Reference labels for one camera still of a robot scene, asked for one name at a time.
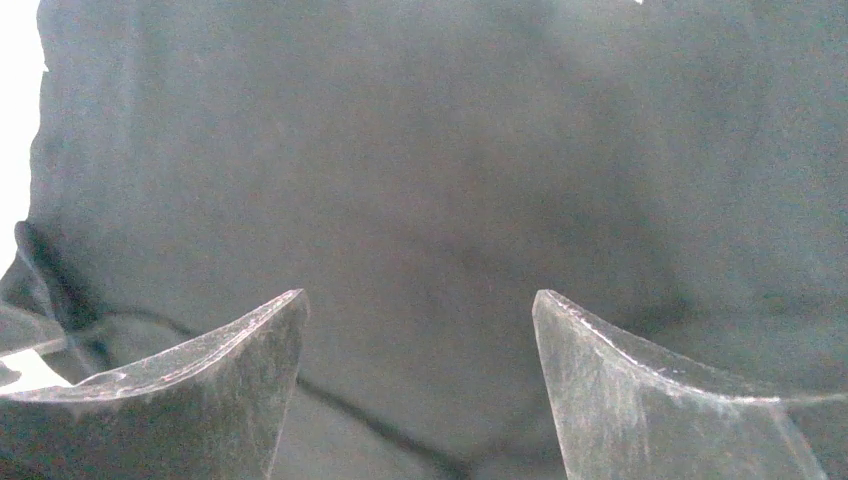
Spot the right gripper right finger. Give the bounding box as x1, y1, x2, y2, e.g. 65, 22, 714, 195
532, 290, 847, 479

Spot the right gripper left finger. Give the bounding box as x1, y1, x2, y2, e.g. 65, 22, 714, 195
1, 290, 309, 479

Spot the black t shirt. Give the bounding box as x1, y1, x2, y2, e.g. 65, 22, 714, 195
1, 1, 847, 479

